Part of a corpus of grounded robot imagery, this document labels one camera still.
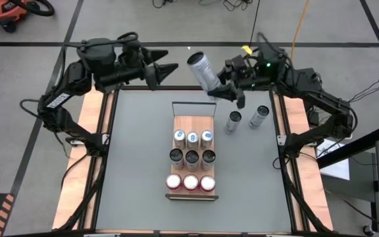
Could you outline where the black cable with coil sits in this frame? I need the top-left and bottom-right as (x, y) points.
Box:
(248, 0), (262, 47)

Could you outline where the black vacuum hose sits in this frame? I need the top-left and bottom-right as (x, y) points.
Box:
(10, 0), (55, 17)

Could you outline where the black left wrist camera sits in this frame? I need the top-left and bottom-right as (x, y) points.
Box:
(144, 65), (159, 92)

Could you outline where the silver blue Red Bull can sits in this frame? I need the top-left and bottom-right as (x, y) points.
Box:
(172, 129), (187, 149)
(199, 130), (215, 151)
(186, 131), (200, 151)

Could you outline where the black aluminium rig frame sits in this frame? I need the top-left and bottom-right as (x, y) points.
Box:
(51, 74), (334, 237)

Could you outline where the orange shop vacuum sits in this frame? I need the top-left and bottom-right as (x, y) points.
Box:
(0, 0), (29, 34)

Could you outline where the white Celsius energy can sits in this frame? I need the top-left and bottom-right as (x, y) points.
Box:
(201, 149), (216, 171)
(168, 147), (186, 171)
(184, 149), (201, 172)
(248, 105), (270, 130)
(186, 51), (225, 93)
(224, 111), (243, 135)

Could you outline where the black desk beam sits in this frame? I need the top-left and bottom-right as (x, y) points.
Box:
(316, 124), (379, 169)

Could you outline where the yellow power cord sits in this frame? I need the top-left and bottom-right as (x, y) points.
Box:
(290, 0), (311, 62)

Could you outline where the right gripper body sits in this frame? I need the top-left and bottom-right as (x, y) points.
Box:
(225, 55), (259, 90)

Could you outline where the black floor cable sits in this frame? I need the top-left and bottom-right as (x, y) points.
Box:
(152, 0), (177, 9)
(199, 0), (255, 13)

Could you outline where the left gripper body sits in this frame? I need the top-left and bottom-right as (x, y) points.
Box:
(118, 45), (151, 82)

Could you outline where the white paper sheet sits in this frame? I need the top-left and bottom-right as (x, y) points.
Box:
(316, 140), (351, 181)

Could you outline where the red Fanta soda can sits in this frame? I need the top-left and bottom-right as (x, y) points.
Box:
(199, 174), (216, 194)
(165, 172), (183, 192)
(182, 173), (200, 192)

